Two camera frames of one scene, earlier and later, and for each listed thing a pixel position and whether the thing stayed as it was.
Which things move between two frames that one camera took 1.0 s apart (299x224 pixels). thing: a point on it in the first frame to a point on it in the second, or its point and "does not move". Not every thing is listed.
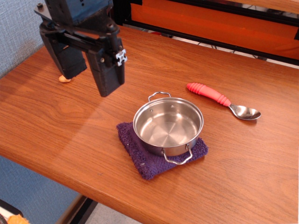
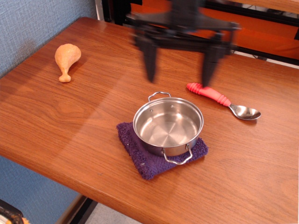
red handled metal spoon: (245, 112) does not move
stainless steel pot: (168, 125) does not move
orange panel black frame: (265, 30) does not move
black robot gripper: (92, 24) to (185, 27)
